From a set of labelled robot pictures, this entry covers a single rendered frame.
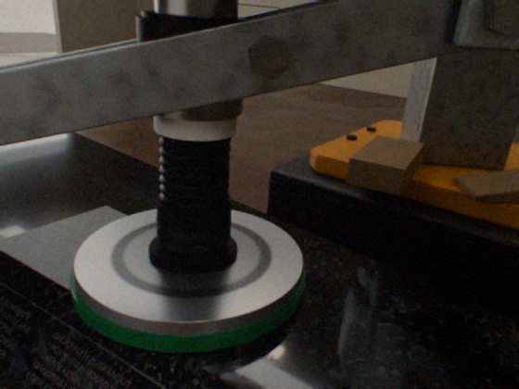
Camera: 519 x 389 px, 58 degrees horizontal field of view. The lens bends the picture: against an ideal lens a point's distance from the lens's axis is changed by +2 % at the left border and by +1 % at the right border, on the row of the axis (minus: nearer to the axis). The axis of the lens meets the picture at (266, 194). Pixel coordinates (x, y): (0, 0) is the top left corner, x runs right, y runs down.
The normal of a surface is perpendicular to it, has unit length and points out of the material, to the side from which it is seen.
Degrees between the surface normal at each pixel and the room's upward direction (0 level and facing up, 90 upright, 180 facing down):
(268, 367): 0
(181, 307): 0
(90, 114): 90
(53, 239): 0
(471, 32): 90
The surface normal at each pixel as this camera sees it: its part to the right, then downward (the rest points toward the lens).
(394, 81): -0.56, 0.28
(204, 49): 0.03, 0.39
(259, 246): 0.07, -0.92
